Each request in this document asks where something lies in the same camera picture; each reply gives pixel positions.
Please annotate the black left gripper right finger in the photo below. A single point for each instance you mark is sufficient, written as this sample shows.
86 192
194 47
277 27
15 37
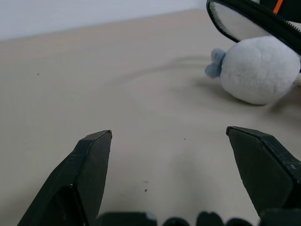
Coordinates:
263 169

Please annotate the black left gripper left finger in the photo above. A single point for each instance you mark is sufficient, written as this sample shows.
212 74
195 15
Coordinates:
89 169

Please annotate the small grey round disc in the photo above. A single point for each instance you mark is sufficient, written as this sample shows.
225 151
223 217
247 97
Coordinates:
256 70

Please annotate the red black-trimmed pouch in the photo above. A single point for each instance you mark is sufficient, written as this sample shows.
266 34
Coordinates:
235 21

